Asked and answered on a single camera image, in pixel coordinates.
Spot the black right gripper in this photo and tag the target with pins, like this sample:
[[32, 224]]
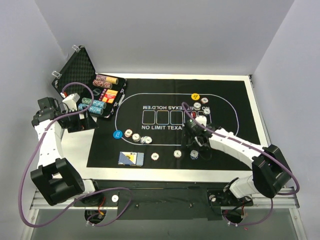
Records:
[[194, 137]]

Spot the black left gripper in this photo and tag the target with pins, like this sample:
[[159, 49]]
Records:
[[83, 122]]

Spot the blue 5 chip stack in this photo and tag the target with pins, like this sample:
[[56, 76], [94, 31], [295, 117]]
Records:
[[194, 154]]

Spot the grey chips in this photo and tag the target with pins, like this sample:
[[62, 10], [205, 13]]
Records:
[[136, 137], [197, 106]]

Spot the grey 1 chip stack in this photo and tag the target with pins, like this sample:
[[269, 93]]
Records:
[[177, 154]]

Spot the red chips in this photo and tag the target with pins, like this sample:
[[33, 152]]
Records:
[[204, 100], [128, 133]]

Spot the yellow big blind button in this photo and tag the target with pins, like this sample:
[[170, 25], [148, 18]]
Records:
[[195, 96]]

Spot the red 100 chip stack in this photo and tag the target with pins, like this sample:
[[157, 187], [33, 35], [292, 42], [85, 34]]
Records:
[[155, 156]]

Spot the blue small blind button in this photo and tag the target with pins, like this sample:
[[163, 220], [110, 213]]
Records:
[[117, 134]]

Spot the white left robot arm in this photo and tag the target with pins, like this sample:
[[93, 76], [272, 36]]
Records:
[[55, 177]]

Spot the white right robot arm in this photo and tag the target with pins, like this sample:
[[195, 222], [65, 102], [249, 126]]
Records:
[[270, 171]]

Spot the black poker table mat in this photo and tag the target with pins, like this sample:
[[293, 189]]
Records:
[[152, 107]]

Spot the teal chip roll lower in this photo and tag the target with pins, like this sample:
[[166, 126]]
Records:
[[92, 109]]

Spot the teal chip roll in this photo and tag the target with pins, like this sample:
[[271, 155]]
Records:
[[92, 109], [95, 103]]

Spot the black round dealer puck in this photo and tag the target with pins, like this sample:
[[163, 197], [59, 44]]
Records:
[[96, 92]]

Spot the black chip carrying case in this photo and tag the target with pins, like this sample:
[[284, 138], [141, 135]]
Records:
[[79, 68]]

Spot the teal chip roll upper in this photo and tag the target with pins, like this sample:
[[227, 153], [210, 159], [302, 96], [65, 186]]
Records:
[[95, 103]]

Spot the orange card deck box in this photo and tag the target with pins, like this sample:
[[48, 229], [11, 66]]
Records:
[[108, 96]]

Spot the brown chip roll top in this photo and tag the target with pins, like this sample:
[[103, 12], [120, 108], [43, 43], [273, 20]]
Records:
[[106, 78]]

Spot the blue playing card box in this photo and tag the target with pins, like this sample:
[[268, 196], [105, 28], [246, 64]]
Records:
[[131, 159]]

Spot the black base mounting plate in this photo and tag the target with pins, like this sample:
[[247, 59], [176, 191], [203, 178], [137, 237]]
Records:
[[119, 195]]

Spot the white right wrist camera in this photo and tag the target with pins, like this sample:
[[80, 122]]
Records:
[[202, 119]]

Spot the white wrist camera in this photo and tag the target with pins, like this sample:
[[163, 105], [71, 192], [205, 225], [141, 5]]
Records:
[[71, 102], [202, 119]]

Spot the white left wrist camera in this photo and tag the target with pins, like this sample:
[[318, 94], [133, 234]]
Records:
[[71, 102]]

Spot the aluminium front rail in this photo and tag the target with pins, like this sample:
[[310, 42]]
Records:
[[40, 202]]

